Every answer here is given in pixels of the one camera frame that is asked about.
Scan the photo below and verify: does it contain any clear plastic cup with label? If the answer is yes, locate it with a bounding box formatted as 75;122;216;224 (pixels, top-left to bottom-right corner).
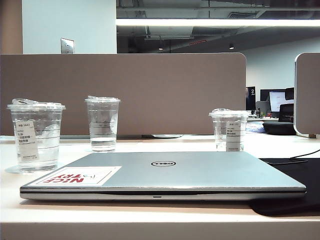
6;98;67;175

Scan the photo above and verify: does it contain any tall clear unlabeled plastic cup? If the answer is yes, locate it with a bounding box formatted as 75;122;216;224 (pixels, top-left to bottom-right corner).
84;95;122;153

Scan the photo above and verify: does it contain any short clear cup with label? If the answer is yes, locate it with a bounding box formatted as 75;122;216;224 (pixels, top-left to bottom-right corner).
208;108;251;153

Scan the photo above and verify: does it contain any silver Dell laptop with sticker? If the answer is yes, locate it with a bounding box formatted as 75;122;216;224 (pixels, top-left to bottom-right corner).
19;151;308;201

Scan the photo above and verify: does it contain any wide brown desk partition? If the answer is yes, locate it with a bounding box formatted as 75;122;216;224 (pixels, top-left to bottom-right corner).
0;52;248;137

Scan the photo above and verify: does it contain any black sign with numeral two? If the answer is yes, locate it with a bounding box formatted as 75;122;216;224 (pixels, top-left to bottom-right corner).
246;86;257;111

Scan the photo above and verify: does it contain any blue patterned cloth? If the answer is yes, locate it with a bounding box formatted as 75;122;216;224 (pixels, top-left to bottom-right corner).
246;122;265;135

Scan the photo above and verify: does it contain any long ceiling light strip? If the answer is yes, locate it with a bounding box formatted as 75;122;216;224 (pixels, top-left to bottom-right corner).
116;18;320;27

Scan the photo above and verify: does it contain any lit computer monitor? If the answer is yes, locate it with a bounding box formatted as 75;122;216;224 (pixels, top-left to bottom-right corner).
269;91;286;113

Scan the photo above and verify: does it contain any black round cushion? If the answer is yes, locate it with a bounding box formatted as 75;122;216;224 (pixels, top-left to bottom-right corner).
262;121;296;136

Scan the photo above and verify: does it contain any black office chair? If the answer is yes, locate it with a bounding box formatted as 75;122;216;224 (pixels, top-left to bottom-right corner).
278;87;295;123

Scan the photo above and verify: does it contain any brown partition with white edge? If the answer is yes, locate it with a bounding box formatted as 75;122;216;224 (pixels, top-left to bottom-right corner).
294;52;320;138

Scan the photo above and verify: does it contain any black mouse mat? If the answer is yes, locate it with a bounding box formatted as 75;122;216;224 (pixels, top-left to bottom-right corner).
249;157;320;217

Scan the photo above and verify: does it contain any metal wall switch plate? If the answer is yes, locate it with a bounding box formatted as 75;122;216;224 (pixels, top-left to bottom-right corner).
60;38;75;55

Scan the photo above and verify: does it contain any thin black cable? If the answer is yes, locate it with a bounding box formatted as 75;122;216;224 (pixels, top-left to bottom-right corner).
291;148;320;160

